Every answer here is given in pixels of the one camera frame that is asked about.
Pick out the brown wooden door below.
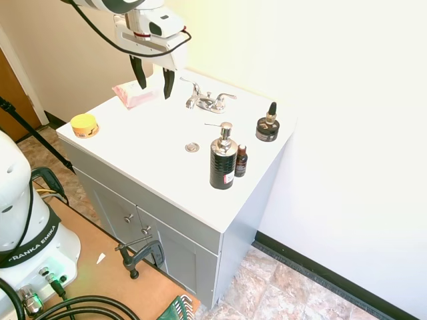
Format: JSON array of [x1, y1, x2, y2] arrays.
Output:
[[0, 46, 42, 143]]

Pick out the small dark brown bottle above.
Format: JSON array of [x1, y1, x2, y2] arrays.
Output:
[[234, 144, 249, 178]]

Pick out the brown wooden base board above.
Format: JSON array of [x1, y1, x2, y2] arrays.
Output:
[[33, 198, 201, 320]]

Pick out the thick black cable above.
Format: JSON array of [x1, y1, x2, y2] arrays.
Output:
[[0, 276, 147, 320]]

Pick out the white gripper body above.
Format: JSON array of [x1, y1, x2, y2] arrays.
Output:
[[113, 14, 188, 72]]

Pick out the pink wipes packet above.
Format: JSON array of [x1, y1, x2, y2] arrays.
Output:
[[111, 81, 160, 111]]

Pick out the yellow round tin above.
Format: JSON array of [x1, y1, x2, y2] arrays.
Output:
[[70, 113, 101, 139]]

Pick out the green hex key set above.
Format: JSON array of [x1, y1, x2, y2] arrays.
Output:
[[155, 295, 194, 320]]

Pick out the black round jar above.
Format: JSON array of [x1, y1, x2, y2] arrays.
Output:
[[255, 117, 280, 141]]

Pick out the black-tipped dropper bottle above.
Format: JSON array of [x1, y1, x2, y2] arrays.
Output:
[[266, 101, 278, 126]]

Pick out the black camera stand leg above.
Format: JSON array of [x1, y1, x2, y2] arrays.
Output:
[[0, 96, 76, 174]]

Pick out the white vanity sink top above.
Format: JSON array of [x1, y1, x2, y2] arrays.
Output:
[[55, 68, 299, 234]]

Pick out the black metal C-clamp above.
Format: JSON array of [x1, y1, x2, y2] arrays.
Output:
[[114, 234, 165, 280]]

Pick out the grey vanity cabinet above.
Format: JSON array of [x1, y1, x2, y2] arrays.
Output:
[[65, 135, 288, 310]]

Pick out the chrome faucet spout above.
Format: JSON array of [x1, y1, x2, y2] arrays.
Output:
[[185, 82, 202, 110]]

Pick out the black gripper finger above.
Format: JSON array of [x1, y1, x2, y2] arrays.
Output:
[[162, 67, 176, 100], [128, 55, 147, 90]]

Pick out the black soap pump dispenser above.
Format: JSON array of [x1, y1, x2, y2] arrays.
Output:
[[203, 121, 239, 191]]

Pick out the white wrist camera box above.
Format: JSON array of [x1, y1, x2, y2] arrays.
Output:
[[135, 9, 186, 39]]

